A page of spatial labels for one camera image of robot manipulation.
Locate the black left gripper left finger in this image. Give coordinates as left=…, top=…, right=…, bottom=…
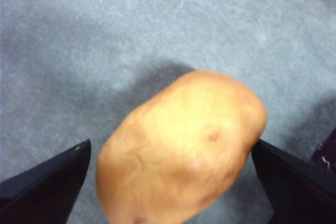
left=0, top=139, right=92, bottom=224

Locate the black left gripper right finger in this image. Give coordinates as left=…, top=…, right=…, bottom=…
left=251, top=138, right=336, bottom=224

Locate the dark purple eggplant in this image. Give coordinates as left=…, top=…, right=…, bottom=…
left=310, top=128, right=336, bottom=175

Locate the brown potato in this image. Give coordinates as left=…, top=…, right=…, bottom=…
left=95, top=69, right=268, bottom=224

